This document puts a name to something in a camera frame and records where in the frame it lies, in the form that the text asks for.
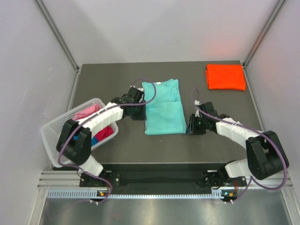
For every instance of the teal t-shirt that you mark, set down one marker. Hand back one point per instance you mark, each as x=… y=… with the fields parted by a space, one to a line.
x=164 y=114

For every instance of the right aluminium corner post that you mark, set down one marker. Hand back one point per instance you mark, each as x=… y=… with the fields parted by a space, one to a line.
x=265 y=29

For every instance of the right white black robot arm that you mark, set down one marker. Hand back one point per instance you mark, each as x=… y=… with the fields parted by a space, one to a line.
x=264 y=151

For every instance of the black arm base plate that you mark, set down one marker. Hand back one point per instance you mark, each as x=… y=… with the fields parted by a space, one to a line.
x=201 y=174

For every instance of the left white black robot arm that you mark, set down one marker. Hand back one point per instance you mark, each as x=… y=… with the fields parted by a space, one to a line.
x=92 y=124

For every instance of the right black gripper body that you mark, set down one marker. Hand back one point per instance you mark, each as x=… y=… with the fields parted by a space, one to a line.
x=198 y=124

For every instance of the white plastic laundry basket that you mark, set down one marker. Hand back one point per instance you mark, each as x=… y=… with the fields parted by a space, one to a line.
x=51 y=131

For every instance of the folded orange t-shirt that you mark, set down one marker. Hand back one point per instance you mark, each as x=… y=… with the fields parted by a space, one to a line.
x=225 y=77

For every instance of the aluminium front rail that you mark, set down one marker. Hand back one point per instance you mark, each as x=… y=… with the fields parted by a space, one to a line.
x=70 y=179

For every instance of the magenta t-shirt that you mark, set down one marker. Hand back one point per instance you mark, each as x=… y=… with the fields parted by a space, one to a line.
x=103 y=134

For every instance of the pink t-shirt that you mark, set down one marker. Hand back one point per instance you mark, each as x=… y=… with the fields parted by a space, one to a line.
x=86 y=112

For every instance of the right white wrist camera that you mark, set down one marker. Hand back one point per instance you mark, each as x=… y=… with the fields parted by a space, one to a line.
x=197 y=113

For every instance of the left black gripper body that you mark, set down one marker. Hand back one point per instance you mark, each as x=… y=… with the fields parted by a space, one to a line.
x=138 y=113

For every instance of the slotted grey cable duct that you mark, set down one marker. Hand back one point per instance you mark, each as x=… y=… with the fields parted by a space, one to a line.
x=98 y=194

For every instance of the blue t-shirt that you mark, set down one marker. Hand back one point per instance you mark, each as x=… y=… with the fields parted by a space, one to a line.
x=83 y=140

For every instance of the aluminium corner post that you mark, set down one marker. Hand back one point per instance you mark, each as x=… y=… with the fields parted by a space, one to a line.
x=54 y=29
x=265 y=29

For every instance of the left aluminium corner post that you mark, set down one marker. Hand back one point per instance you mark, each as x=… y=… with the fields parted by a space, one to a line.
x=54 y=29

